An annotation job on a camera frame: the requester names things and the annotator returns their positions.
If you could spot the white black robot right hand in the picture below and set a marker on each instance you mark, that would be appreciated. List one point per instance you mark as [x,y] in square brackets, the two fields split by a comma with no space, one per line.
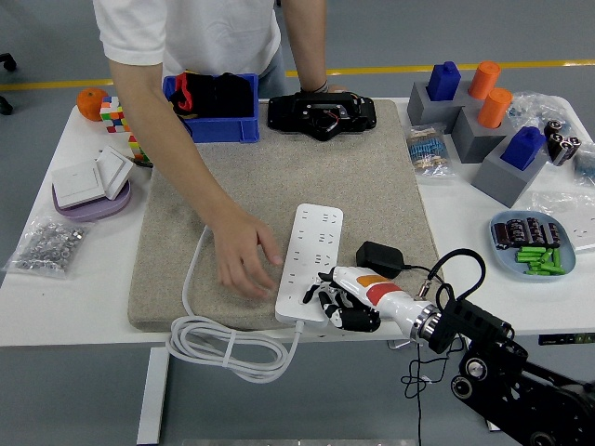
[372,288]

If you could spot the person's left hand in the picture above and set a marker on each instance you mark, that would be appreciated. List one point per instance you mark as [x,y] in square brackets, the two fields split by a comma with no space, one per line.
[337,88]

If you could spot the person's right hand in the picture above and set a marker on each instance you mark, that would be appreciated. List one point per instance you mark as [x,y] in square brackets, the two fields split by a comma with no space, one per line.
[244,251]

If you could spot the black power adapter plug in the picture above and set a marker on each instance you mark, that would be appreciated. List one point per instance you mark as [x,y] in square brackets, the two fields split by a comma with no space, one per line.
[379,258]

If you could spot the white power strip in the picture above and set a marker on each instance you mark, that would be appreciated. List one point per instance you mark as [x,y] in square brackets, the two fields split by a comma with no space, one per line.
[316,227]

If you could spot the person's left forearm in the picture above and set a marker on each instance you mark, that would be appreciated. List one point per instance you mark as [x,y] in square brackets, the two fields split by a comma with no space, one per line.
[311,60]

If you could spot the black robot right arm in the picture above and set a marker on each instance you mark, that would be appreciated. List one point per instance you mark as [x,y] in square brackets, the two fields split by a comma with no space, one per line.
[483,325]

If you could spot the person's right forearm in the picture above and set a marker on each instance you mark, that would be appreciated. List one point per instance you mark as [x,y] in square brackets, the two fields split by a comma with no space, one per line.
[176,158]

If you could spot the black wristband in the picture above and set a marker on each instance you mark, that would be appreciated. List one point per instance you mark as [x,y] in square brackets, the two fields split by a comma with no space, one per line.
[321,87]

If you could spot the black electronic device housing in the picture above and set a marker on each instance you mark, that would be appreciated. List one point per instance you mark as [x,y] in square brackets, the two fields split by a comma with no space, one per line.
[288,111]

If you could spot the silver under-table hook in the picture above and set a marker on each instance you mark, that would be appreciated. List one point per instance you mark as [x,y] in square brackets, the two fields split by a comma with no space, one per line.
[395,344]

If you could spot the wide grey peg block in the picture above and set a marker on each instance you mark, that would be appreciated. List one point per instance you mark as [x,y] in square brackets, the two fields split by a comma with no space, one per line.
[420,109]

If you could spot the grey-brown felt mat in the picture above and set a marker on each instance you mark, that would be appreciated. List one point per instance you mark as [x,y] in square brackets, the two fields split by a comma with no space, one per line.
[325,176]

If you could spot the blue square peg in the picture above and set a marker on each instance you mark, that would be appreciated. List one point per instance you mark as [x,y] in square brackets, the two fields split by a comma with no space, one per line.
[523,148]
[444,81]

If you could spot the clear bag of resistors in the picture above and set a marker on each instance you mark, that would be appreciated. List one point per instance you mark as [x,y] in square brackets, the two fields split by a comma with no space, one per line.
[427,151]

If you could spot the blue plastic bin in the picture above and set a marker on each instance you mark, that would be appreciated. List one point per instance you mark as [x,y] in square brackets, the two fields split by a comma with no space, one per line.
[232,132]

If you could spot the black and red fabric bundle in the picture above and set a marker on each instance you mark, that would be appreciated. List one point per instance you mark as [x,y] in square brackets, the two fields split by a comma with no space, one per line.
[223,95]

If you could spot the light blue oval plate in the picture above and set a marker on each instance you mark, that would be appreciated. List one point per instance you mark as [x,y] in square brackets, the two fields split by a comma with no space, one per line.
[502,260]

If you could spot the person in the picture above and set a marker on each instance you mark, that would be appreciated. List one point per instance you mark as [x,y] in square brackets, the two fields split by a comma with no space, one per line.
[209,32]

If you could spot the orange cylinder peg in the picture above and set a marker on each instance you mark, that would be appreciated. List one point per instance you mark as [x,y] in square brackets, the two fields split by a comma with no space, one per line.
[483,79]
[493,109]

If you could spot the colourful puzzle cube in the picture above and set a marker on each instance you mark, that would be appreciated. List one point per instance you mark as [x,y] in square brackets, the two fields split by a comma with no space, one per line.
[135,148]
[110,116]

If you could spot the purple oval tray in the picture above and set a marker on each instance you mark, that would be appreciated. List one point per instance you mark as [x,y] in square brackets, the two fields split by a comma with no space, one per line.
[93,211]

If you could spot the row of black capacitors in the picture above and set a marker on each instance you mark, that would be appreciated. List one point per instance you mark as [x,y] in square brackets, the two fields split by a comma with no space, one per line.
[530,232]

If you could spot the white table leg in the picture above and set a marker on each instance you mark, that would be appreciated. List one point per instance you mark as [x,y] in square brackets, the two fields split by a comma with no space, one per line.
[153,395]
[493,425]

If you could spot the pile of green batteries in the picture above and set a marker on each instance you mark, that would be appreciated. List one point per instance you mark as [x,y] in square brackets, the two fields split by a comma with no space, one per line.
[541,262]

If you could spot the clear bag of metal nuts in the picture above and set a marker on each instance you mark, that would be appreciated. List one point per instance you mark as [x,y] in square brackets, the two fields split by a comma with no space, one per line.
[46,246]

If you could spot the clear bag of blue parts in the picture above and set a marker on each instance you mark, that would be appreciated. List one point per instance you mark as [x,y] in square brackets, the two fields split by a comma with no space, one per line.
[534,109]

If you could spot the black table control panel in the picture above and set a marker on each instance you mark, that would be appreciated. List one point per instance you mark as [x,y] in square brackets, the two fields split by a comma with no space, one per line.
[567,339]

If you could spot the empty-looking clear plastic bag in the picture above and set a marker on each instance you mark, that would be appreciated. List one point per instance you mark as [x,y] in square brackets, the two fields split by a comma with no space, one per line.
[558,202]

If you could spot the orange fruit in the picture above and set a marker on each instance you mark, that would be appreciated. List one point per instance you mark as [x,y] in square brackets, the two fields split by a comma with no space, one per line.
[90,104]

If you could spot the bag of black cylinder cells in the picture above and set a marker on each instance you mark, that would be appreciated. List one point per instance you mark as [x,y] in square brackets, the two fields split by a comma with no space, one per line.
[560,141]

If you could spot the clear bag with blue items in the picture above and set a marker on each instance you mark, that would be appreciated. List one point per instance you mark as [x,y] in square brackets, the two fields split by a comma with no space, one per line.
[586,165]

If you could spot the black chair castor base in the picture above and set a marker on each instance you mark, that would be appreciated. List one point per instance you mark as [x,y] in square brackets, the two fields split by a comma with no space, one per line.
[8,62]

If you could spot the white wall switch panel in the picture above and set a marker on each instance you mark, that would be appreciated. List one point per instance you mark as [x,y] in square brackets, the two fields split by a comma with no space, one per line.
[114,169]
[76,186]

